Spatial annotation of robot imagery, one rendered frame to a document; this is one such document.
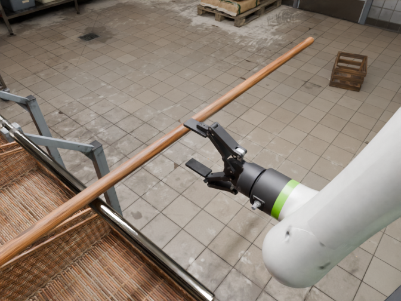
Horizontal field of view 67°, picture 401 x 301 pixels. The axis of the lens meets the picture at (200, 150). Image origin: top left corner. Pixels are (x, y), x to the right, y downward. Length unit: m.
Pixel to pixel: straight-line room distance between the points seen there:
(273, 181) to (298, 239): 0.19
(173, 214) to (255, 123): 1.20
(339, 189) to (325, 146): 2.29
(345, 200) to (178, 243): 1.61
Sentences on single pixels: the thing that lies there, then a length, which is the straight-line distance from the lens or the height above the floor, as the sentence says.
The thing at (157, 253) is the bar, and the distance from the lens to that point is 0.61.
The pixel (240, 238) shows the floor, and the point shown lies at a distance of 2.00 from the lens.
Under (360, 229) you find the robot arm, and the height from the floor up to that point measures 1.36.
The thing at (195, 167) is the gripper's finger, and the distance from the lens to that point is 0.81.
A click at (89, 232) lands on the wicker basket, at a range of 1.28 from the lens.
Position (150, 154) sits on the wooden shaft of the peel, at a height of 1.20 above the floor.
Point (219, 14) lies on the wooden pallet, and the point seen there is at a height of 0.11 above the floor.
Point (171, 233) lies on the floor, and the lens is 2.01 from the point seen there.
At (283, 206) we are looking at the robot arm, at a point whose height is 1.22.
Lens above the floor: 1.71
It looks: 43 degrees down
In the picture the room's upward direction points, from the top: straight up
